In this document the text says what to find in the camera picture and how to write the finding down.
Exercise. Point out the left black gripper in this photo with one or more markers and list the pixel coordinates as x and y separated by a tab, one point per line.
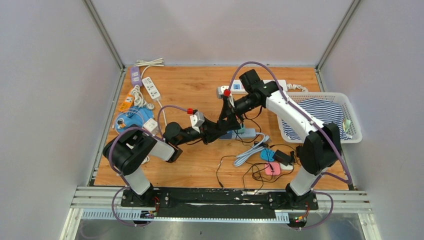
210	131

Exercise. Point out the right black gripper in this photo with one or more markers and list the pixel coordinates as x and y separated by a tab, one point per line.
226	110

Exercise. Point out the dark blue cube adapter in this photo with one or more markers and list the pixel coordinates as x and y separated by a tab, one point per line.
227	136

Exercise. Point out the light blue power strip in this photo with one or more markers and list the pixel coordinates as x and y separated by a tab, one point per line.
249	133

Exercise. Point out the white power strip blue USB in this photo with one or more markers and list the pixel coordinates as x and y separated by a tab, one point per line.
238	88

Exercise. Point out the white cube adapter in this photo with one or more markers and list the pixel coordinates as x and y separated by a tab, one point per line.
151	126

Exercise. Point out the black charger with cable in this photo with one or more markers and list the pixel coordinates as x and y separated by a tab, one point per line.
257	169

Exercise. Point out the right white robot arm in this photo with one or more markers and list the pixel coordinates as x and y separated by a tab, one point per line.
321	141

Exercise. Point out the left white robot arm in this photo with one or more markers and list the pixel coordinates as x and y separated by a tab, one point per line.
127	151

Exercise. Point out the small blue charger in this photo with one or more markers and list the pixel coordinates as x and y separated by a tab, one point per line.
267	155

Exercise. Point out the pink square charger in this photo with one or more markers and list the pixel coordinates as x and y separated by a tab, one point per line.
272	169

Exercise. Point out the white square charger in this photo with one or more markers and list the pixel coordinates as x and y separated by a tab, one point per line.
288	167

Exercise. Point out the orange power strip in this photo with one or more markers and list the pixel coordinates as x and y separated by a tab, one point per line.
127	102

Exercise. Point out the purple power strip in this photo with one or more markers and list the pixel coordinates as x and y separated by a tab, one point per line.
135	76

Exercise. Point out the striped blue white cloth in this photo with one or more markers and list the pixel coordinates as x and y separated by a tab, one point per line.
327	112

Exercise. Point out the white plastic basket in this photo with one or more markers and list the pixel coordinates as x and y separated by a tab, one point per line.
352	124

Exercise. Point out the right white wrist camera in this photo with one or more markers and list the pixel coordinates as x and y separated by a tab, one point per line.
224	92

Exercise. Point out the white power strip with cord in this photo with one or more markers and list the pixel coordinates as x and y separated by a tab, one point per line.
151	89

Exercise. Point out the black mounting rail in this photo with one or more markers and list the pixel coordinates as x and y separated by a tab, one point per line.
218	203

